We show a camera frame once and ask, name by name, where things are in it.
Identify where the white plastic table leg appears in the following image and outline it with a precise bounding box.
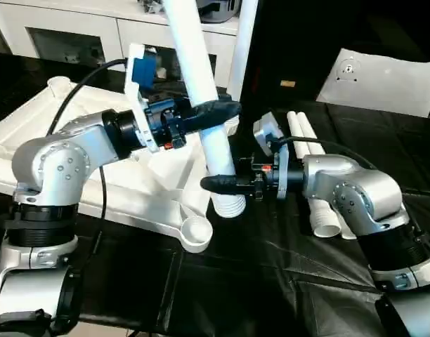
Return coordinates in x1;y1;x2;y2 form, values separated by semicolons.
294;110;359;240
228;0;260;103
287;110;342;239
163;0;247;219

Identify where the grey black helmet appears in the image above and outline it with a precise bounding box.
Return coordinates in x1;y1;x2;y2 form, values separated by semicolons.
197;0;244;24

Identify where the black padded work mat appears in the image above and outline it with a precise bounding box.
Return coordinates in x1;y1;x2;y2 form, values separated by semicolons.
0;52;430;337

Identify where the white cabinet with glass doors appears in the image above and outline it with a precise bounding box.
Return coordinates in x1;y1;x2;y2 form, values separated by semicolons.
0;0;240;88

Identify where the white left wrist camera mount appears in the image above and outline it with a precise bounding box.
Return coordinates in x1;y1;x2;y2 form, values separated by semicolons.
123;44;159;154

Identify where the black left wrist camera cable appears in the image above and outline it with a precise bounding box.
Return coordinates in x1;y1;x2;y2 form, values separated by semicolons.
46;58;129;220

